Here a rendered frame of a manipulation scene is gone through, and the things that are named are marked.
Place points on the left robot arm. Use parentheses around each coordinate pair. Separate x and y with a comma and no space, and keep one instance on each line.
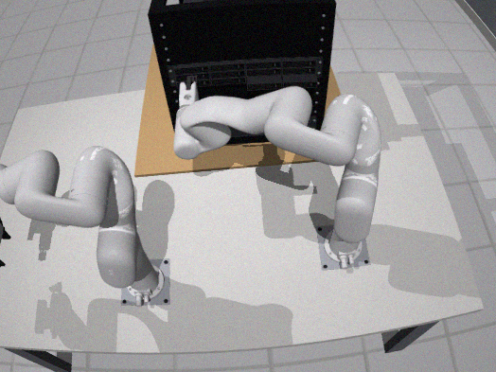
(95,171)

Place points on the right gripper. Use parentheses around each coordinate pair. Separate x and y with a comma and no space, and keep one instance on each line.
(188,92)

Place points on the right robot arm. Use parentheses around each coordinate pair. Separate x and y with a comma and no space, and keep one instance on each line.
(283,116)

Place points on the black metal rack frame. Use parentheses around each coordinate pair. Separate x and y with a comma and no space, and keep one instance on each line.
(199,31)

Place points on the tan flat board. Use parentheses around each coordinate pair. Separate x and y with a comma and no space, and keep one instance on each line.
(155,155)

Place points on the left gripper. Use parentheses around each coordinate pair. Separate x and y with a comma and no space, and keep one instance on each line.
(3,235)

